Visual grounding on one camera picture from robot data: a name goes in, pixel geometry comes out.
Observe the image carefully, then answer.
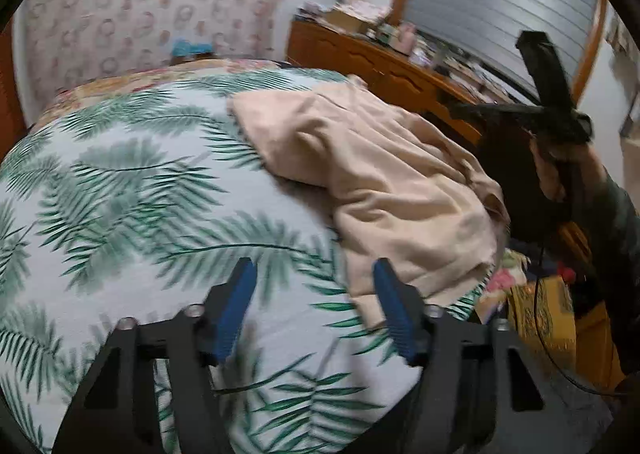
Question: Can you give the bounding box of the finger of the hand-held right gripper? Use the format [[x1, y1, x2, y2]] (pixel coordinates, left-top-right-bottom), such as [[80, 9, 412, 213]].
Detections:
[[448, 102, 542, 124], [516, 30, 574, 111]]

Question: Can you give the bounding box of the yellow patterned cloth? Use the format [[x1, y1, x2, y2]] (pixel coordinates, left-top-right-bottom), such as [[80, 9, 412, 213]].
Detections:
[[507, 276, 576, 380]]

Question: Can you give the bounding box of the palm leaf print blanket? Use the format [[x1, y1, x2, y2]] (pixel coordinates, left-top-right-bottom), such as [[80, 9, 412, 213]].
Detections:
[[0, 68, 496, 454]]

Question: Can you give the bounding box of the person's right forearm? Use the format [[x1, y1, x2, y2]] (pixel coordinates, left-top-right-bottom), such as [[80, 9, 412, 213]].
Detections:
[[565, 154, 640, 385]]

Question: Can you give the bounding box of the clutter of small bottles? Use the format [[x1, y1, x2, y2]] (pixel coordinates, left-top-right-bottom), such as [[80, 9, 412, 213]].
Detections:
[[370, 21, 516, 105]]

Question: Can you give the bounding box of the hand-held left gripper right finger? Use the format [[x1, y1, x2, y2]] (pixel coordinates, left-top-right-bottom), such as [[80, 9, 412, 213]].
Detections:
[[372, 257, 576, 454]]

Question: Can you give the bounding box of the person's right hand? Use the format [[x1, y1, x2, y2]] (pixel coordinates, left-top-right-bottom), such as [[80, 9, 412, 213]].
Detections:
[[529, 136, 578, 203]]

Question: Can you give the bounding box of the teal bag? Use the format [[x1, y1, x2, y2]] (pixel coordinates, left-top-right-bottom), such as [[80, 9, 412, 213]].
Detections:
[[170, 37, 216, 59]]

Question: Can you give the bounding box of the wooden cabinet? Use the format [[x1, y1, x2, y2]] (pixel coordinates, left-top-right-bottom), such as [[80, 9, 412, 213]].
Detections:
[[286, 19, 506, 145]]

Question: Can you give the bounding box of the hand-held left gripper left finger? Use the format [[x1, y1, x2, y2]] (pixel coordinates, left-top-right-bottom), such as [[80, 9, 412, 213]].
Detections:
[[52, 256, 258, 454]]

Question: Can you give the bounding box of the beige t-shirt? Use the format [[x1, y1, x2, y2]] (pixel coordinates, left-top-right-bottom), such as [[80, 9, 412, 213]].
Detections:
[[227, 75, 511, 330]]

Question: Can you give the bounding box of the wooden slatted wardrobe door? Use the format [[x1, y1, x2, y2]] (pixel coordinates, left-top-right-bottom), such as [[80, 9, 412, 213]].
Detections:
[[0, 19, 27, 147]]

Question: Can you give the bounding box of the pink bag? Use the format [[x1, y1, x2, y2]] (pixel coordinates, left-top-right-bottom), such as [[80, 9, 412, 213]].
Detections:
[[397, 24, 418, 55]]

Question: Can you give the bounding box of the black cable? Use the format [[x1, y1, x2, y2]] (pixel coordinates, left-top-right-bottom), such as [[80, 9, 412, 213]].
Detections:
[[531, 241, 618, 395]]

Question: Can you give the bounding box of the floral bedsheet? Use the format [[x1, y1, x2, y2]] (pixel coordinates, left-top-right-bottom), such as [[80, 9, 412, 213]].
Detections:
[[30, 58, 296, 130]]

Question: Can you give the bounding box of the floral printed box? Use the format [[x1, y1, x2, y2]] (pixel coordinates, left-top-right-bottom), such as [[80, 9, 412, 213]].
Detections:
[[327, 1, 391, 32]]

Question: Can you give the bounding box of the stack of books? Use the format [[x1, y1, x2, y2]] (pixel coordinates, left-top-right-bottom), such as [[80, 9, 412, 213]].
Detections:
[[295, 4, 331, 26]]

